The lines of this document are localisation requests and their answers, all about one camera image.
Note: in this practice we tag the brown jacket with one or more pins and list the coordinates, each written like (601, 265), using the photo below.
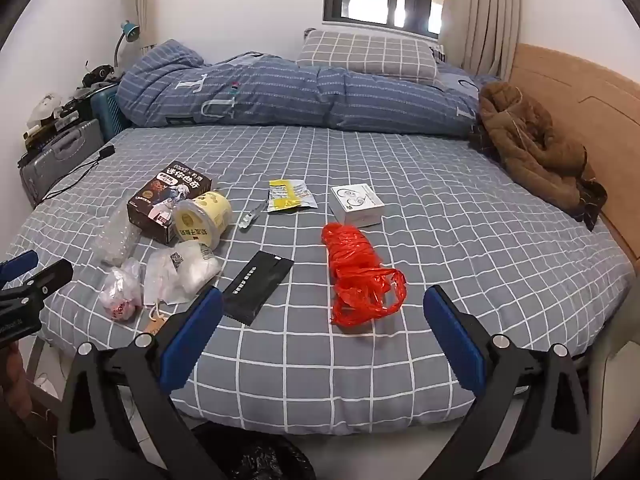
(530, 145)

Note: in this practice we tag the brown snack box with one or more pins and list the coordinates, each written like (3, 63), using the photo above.
(160, 195)

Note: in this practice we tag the trash bin with black bag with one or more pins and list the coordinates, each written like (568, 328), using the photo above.
(260, 460)

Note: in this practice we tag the gray suitcase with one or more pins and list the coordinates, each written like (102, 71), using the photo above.
(65, 155)

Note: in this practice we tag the gray checked pillow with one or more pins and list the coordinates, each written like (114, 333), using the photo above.
(365, 55)

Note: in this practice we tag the teal desk lamp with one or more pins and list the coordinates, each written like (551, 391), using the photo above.
(131, 31)

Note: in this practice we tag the small silver wrapper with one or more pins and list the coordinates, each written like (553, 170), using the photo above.
(250, 217)

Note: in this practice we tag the crumpled clear plastic bottle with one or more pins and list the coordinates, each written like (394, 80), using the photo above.
(112, 237)

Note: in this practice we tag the yellow white snack wrapper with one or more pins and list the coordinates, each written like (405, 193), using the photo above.
(290, 197)

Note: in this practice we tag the pile of assorted clutter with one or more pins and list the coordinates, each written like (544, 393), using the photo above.
(55, 110)

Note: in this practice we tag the brown paper tag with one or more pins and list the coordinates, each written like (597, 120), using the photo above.
(156, 324)

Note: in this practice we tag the teal suitcase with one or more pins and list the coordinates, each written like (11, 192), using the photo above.
(105, 110)

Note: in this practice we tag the beige curtain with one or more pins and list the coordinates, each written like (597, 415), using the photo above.
(145, 0)
(492, 10)

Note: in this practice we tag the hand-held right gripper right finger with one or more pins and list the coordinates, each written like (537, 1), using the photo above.
(452, 335)

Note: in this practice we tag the black foil wrapper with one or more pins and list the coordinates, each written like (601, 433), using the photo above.
(255, 285)

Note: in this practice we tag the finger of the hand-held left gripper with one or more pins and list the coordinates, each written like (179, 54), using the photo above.
(50, 275)
(20, 262)

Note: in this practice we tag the gray checked bed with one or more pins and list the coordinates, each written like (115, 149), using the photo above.
(300, 360)

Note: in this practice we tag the white plastic bag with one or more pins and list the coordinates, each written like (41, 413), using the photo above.
(185, 270)

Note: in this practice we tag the person's left hand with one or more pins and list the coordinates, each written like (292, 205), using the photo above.
(12, 375)

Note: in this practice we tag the white cardboard box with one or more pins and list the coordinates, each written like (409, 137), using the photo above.
(357, 205)

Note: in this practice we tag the blue striped quilt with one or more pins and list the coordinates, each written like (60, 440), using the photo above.
(300, 95)

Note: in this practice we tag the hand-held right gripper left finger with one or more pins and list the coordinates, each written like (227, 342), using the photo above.
(195, 340)

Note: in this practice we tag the yellow plastic cup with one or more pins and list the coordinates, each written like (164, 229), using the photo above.
(210, 215)

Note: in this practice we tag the red plastic bag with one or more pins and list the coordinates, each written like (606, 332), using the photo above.
(350, 265)

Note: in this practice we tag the small pink white bag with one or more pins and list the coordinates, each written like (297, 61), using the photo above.
(120, 295)

